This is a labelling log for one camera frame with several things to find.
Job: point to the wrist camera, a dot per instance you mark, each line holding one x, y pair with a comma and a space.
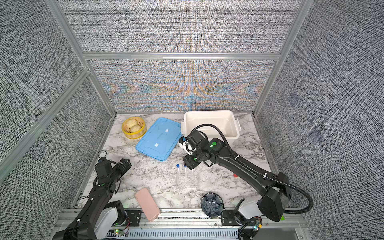
184, 144
103, 169

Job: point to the white plastic storage box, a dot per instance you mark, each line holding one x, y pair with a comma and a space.
224, 120

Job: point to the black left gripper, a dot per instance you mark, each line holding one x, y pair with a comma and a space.
123, 169

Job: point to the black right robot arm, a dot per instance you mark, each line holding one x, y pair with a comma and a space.
273, 189

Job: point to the yellow bamboo steamer basket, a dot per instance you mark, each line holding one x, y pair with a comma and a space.
137, 135

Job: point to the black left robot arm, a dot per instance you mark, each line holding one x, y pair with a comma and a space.
99, 214

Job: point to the clear plastic test tube rack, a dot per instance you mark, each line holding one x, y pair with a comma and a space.
189, 180

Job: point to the black flower-shaped dish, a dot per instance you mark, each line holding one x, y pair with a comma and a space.
212, 205

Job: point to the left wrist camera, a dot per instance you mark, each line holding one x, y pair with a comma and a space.
103, 169

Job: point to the back steamed bun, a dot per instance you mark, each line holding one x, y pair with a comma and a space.
131, 123

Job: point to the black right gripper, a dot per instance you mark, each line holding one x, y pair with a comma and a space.
189, 162

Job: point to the blue plastic box lid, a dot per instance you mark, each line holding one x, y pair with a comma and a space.
160, 140

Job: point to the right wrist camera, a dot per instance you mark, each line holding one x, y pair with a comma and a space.
184, 144

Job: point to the front steamed bun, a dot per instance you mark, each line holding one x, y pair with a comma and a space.
135, 128

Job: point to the steamed bun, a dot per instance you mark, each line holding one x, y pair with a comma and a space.
135, 128
131, 123

